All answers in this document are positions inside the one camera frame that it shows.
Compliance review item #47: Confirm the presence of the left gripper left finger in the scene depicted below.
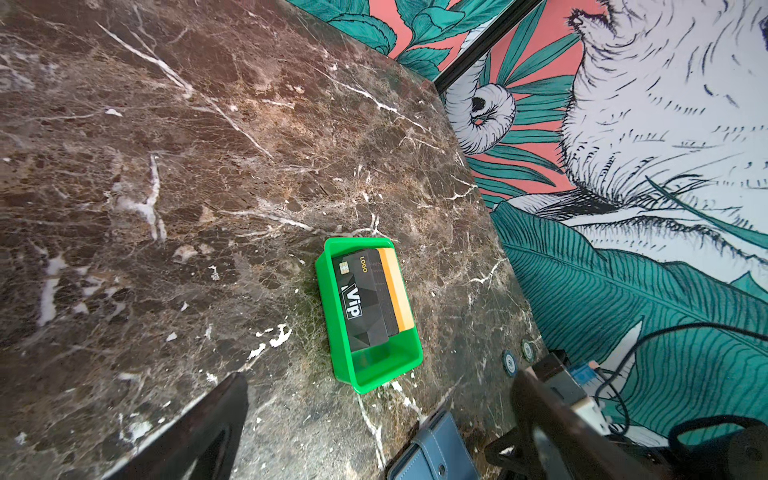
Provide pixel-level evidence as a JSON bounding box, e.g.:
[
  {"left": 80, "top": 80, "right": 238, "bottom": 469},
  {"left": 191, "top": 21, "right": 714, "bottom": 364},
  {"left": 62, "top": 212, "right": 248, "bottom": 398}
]
[{"left": 106, "top": 373, "right": 249, "bottom": 479}]

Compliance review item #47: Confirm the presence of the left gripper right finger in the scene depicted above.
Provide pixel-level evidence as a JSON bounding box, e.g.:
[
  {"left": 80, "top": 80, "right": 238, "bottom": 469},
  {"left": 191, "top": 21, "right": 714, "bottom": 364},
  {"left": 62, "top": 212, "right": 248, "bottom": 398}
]
[{"left": 511, "top": 371, "right": 670, "bottom": 479}]

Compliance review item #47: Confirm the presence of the blue leather card holder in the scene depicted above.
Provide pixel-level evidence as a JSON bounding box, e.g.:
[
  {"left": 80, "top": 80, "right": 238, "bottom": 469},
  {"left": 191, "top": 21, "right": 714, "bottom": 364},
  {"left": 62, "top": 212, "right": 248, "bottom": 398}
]
[{"left": 387, "top": 411, "right": 480, "bottom": 480}]

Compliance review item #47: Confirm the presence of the green plastic card tray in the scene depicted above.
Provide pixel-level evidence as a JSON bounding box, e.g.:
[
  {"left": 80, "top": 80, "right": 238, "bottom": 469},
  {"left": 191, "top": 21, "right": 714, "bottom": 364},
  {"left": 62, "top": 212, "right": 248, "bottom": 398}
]
[{"left": 315, "top": 237, "right": 424, "bottom": 395}]

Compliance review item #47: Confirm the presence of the black VIP credit card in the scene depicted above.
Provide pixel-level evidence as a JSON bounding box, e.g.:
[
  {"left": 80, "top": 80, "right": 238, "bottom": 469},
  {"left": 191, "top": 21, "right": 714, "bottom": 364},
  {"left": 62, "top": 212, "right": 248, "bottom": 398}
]
[{"left": 332, "top": 249, "right": 400, "bottom": 352}]

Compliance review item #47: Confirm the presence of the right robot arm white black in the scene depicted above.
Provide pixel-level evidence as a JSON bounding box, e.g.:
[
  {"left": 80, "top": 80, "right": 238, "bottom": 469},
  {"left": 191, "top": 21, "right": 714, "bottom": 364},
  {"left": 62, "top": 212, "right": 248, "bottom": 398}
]
[{"left": 607, "top": 415, "right": 767, "bottom": 479}]

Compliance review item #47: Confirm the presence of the gold credit card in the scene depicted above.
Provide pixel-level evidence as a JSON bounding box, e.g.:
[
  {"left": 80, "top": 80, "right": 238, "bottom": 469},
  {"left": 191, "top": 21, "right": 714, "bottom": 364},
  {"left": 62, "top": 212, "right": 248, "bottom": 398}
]
[{"left": 377, "top": 247, "right": 415, "bottom": 332}]

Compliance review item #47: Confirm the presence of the round sticker marker near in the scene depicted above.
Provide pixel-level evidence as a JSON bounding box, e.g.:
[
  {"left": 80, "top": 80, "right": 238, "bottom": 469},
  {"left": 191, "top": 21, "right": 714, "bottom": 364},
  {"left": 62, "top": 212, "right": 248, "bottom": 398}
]
[{"left": 502, "top": 350, "right": 517, "bottom": 377}]

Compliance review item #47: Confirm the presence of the round sticker marker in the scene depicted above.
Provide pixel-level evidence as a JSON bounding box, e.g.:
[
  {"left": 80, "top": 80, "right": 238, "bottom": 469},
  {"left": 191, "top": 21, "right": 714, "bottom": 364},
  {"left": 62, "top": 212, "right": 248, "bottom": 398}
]
[
  {"left": 502, "top": 350, "right": 517, "bottom": 377},
  {"left": 521, "top": 340, "right": 537, "bottom": 364}
]

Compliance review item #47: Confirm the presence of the round sticker marker far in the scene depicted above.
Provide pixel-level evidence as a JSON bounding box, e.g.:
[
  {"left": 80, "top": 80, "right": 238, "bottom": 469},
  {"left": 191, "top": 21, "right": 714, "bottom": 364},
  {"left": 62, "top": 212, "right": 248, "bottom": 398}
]
[{"left": 521, "top": 340, "right": 537, "bottom": 364}]

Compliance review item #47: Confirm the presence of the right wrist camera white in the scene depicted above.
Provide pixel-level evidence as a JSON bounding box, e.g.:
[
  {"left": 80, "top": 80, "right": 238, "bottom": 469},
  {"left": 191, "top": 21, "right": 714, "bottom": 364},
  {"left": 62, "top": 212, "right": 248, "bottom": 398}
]
[{"left": 532, "top": 349, "right": 611, "bottom": 436}]

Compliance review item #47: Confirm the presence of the right black frame post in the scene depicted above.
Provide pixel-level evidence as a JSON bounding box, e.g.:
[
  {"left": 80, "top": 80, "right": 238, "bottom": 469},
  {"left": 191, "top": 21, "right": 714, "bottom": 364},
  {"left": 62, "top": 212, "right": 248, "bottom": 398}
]
[{"left": 433, "top": 0, "right": 541, "bottom": 95}]

